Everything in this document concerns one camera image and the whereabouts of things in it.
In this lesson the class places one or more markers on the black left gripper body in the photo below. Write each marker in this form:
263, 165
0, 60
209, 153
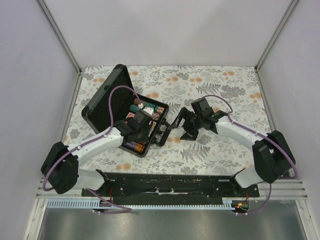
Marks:
143, 134

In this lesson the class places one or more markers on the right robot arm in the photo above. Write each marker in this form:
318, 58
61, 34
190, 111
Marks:
272, 157

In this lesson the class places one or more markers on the white slotted cable duct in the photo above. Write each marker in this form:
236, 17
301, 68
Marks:
57, 203

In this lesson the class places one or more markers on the black poker set case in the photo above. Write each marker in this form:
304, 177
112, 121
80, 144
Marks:
111, 103

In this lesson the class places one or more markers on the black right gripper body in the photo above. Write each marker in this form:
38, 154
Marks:
192, 120

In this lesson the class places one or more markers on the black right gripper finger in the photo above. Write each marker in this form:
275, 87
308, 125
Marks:
190, 135
182, 115

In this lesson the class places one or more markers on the floral patterned table mat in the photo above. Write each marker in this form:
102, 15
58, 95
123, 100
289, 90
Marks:
225, 87

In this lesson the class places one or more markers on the bottom poker chip row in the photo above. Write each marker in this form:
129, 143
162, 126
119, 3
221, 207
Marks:
135, 146

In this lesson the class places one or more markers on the aluminium left frame post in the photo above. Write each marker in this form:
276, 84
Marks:
59, 35

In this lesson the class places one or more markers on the red playing card deck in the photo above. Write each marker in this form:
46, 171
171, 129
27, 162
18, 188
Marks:
130, 115

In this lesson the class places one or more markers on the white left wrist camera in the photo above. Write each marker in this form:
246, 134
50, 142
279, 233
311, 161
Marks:
146, 109

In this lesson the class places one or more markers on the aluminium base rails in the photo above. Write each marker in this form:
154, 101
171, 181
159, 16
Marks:
282, 189

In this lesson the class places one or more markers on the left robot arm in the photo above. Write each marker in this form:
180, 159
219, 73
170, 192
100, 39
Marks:
61, 166

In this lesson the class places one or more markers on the aluminium frame post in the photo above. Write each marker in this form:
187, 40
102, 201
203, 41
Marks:
59, 35
276, 34

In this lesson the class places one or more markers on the aluminium right frame post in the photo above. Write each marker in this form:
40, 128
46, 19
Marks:
276, 34

